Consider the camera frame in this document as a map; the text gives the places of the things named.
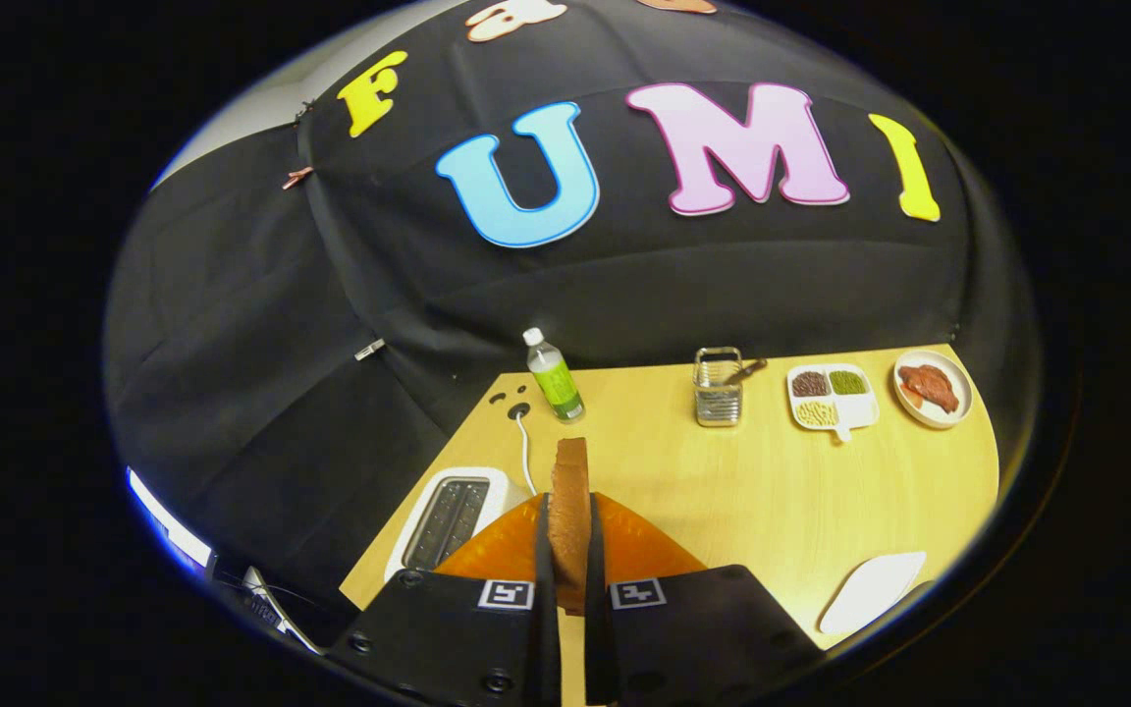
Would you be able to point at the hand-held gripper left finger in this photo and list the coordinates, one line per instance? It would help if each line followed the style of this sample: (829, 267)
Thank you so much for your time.
(544, 560)

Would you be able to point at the green label water bottle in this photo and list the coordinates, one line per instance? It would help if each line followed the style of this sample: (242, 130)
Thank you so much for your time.
(556, 388)

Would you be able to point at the pile of yellow beans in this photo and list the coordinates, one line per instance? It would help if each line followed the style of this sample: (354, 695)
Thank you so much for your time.
(817, 413)

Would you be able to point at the white round plate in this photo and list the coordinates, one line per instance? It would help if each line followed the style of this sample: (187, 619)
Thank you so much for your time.
(965, 383)

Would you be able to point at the orange carrot piece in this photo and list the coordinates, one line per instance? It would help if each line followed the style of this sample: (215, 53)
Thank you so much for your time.
(909, 396)

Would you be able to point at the plain bread slice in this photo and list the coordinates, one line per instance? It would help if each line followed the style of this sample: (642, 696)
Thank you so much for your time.
(570, 511)

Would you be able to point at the brown wooden utensil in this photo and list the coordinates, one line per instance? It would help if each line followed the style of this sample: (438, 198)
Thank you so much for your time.
(747, 371)

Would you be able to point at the pile of dark red beans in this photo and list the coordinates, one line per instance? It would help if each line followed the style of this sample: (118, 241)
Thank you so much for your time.
(810, 384)

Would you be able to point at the white toaster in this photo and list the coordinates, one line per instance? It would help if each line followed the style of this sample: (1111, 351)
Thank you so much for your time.
(507, 488)

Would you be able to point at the white cloth clip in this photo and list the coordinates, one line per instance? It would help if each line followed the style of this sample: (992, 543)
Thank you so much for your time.
(369, 350)

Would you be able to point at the pile of green beans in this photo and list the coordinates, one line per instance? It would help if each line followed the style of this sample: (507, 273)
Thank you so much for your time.
(847, 382)

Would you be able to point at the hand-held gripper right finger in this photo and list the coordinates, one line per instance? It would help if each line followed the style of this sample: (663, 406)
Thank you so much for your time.
(595, 560)

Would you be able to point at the white square plate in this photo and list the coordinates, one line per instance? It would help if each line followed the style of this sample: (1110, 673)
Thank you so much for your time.
(870, 594)

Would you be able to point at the white divided dish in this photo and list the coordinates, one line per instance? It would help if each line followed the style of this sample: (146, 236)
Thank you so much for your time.
(857, 410)

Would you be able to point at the brown steak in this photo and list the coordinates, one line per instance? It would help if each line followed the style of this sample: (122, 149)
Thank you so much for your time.
(931, 388)

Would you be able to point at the red cloth clip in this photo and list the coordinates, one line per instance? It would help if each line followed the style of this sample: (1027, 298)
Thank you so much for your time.
(297, 178)

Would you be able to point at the black backdrop cloth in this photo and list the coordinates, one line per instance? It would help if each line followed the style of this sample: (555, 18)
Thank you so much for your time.
(281, 344)

